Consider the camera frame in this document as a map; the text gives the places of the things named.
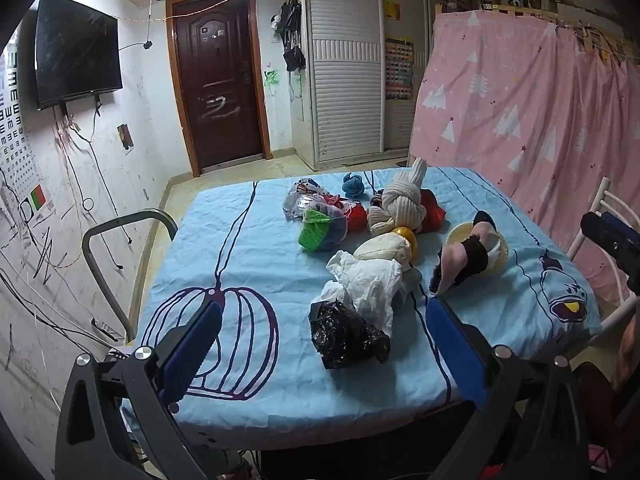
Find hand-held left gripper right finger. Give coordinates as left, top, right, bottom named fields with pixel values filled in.
left=425, top=296, right=588, bottom=480

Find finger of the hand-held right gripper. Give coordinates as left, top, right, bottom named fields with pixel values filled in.
left=599, top=211, right=640, bottom=236
left=580, top=212, right=632, bottom=263

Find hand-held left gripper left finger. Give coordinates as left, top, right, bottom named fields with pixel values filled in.
left=55, top=299, right=236, bottom=480

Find white plastic bag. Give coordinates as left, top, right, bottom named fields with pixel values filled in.
left=320, top=251, right=423, bottom=336

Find printed tissue packet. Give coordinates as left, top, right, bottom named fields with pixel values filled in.
left=282, top=178, right=326, bottom=221

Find person's right forearm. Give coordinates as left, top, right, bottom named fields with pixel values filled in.
left=620, top=317, right=640, bottom=386

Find white metal chair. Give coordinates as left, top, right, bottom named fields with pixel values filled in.
left=567, top=177, right=640, bottom=346

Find black and pink sock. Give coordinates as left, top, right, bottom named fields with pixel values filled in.
left=431, top=210, right=503, bottom=295

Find cream paper bowl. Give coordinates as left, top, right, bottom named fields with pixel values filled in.
left=445, top=221, right=510, bottom=277

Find blue printed tablecloth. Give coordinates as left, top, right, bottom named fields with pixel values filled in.
left=132, top=166, right=603, bottom=453

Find black plastic bag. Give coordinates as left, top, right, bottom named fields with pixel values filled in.
left=310, top=300, right=391, bottom=371

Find yellow ball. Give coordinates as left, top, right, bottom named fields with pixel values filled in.
left=391, top=226, right=420, bottom=262

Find cream cloth bundle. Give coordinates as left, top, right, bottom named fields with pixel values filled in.
left=355, top=232, right=416, bottom=263

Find grey metal chair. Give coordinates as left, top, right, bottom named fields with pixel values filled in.
left=81, top=208, right=180, bottom=343

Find red cloth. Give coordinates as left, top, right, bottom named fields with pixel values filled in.
left=420, top=189, right=446, bottom=233

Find cream knitted knot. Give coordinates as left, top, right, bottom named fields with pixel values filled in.
left=367, top=157, right=428, bottom=235

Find red ball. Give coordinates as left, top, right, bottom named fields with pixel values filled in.
left=345, top=201, right=371, bottom=232

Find green packet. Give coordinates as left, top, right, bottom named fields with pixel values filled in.
left=299, top=208, right=348, bottom=252

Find pink tree-print curtain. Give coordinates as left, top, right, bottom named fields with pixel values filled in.
left=409, top=10, right=640, bottom=306

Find colourful chart poster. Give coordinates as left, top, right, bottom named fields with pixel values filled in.
left=385, top=35, right=415, bottom=102

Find dark brown door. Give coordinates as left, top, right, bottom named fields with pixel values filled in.
left=166, top=0, right=271, bottom=177

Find eye chart poster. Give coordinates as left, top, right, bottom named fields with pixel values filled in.
left=0, top=30, right=56, bottom=221

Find white louvered wardrobe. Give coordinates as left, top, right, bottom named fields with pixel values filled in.
left=302, top=0, right=436, bottom=171

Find small black hanging bag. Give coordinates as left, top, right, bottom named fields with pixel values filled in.
left=283, top=45, right=307, bottom=73

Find large black hanging bag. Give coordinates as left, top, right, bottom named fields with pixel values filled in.
left=277, top=0, right=303, bottom=43

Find wooden bed frame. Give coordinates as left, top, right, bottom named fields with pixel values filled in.
left=470, top=0, right=640, bottom=63

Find wall-mounted television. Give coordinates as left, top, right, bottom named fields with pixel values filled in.
left=35, top=0, right=124, bottom=111

